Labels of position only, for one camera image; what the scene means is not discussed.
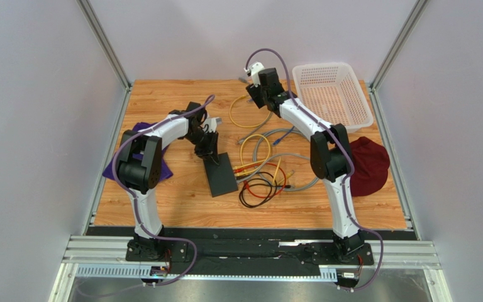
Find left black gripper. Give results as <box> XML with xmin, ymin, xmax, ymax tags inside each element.
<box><xmin>184</xmin><ymin>129</ymin><xmax>220</xmax><ymax>165</ymax></box>

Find black network switch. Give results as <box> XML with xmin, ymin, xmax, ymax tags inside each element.
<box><xmin>203</xmin><ymin>152</ymin><xmax>238</xmax><ymax>198</ymax></box>

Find grey ethernet cable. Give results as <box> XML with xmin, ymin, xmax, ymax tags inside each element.
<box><xmin>236</xmin><ymin>76</ymin><xmax>319</xmax><ymax>193</ymax></box>

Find red ethernet cable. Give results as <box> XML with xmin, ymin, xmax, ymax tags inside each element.
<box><xmin>235</xmin><ymin>162</ymin><xmax>287</xmax><ymax>199</ymax></box>

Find blue ethernet cable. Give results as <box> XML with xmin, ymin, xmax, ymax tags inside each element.
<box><xmin>271</xmin><ymin>125</ymin><xmax>297</xmax><ymax>147</ymax></box>

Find purple cloth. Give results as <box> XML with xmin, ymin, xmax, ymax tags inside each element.
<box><xmin>102</xmin><ymin>122</ymin><xmax>174</xmax><ymax>183</ymax></box>

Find white plastic basket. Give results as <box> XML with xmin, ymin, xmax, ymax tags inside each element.
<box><xmin>292</xmin><ymin>62</ymin><xmax>374</xmax><ymax>133</ymax></box>

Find black ethernet cable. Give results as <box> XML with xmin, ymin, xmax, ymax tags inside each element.
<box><xmin>238</xmin><ymin>171</ymin><xmax>294</xmax><ymax>209</ymax></box>

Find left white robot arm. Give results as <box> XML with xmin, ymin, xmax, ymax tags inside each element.
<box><xmin>112</xmin><ymin>102</ymin><xmax>220</xmax><ymax>254</ymax></box>

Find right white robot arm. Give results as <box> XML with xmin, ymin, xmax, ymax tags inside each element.
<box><xmin>245</xmin><ymin>66</ymin><xmax>364</xmax><ymax>255</ymax></box>

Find dark red cap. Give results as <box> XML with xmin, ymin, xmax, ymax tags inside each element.
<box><xmin>350</xmin><ymin>137</ymin><xmax>390</xmax><ymax>197</ymax></box>

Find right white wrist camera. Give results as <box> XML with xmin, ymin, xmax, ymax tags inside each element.
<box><xmin>244</xmin><ymin>62</ymin><xmax>265</xmax><ymax>87</ymax></box>

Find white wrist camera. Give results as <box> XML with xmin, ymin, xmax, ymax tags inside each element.
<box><xmin>203</xmin><ymin>117</ymin><xmax>222</xmax><ymax>132</ymax></box>
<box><xmin>244</xmin><ymin>62</ymin><xmax>265</xmax><ymax>87</ymax></box>

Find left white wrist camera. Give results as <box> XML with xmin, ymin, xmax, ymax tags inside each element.
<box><xmin>203</xmin><ymin>117</ymin><xmax>222</xmax><ymax>132</ymax></box>

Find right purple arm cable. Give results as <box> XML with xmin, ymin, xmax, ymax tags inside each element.
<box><xmin>245</xmin><ymin>48</ymin><xmax>385</xmax><ymax>292</ymax></box>

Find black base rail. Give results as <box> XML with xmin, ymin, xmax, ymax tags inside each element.
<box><xmin>86</xmin><ymin>226</ymin><xmax>418</xmax><ymax>277</ymax></box>

